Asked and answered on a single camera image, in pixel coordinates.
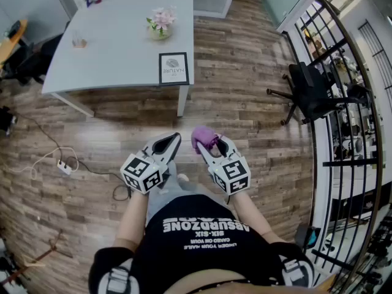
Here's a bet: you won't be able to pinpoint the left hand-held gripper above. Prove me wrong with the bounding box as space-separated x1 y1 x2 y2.
119 132 182 195

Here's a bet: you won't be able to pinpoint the black office chair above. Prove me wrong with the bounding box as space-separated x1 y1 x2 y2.
266 61 373 127

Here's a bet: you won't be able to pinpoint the black metal railing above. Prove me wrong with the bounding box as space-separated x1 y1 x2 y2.
281 0 392 294

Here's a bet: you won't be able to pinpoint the person's right forearm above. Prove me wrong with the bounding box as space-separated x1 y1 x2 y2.
228 190 278 244

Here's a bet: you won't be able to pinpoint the person's grey jeans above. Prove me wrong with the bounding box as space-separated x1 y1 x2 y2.
146 159 233 223

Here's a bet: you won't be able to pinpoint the black floor cable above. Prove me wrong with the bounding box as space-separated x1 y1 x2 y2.
12 111 132 202

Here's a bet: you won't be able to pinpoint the person's black printed shirt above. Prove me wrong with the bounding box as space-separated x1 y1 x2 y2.
88 194 316 290

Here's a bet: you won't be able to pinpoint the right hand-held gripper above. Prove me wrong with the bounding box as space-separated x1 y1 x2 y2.
195 135 252 197

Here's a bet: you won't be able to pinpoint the black swivel chair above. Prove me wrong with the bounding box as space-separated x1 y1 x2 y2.
2 21 71 85

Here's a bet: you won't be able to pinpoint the orange wooden desk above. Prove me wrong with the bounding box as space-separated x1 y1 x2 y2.
0 19 28 64

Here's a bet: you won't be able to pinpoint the black and teal device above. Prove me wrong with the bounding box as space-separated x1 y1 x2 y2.
295 222 321 251

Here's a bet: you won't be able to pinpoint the black framed picture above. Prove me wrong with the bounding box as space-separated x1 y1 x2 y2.
158 51 190 86

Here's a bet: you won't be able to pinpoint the pink flowers in pot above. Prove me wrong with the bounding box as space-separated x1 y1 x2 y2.
146 6 178 41

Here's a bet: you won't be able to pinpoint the white power strip with cable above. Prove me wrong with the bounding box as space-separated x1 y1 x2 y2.
6 146 80 180

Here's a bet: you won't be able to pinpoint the person's left forearm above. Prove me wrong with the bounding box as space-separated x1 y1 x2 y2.
112 188 154 251

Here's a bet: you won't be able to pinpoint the purple wiping cloth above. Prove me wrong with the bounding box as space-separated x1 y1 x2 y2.
191 126 220 157

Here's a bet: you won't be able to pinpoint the grey table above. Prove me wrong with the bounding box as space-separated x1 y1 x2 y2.
41 0 195 118

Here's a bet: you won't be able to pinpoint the wooden sticks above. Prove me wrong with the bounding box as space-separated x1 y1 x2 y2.
12 228 74 284

